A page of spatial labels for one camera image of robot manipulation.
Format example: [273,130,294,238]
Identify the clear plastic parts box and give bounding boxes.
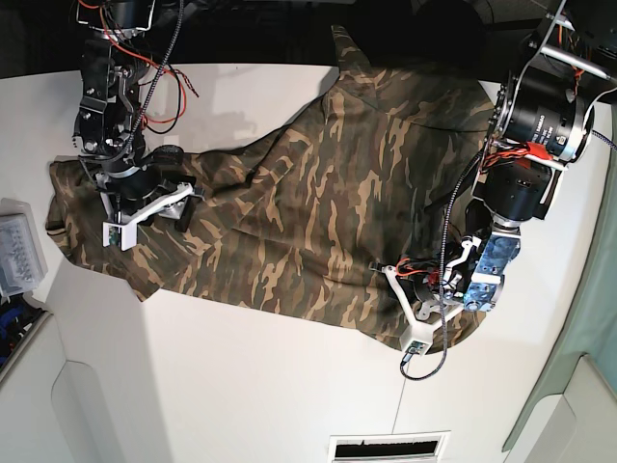
[1,198,47,298]

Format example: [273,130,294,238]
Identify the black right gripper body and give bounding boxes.
[94,165,204,226]

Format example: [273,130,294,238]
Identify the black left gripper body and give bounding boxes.
[369,259,468,333]

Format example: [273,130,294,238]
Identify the camouflage t-shirt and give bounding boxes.
[45,26,494,348]

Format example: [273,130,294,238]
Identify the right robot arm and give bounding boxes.
[73,1,198,235]

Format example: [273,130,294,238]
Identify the blue items in bin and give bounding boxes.
[0,294,43,367]

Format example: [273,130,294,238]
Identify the white slotted vent plate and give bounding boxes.
[328,431,451,463]

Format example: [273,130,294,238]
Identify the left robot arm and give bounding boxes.
[382,1,616,340]

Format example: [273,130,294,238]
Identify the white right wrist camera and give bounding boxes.
[102,221,138,251]

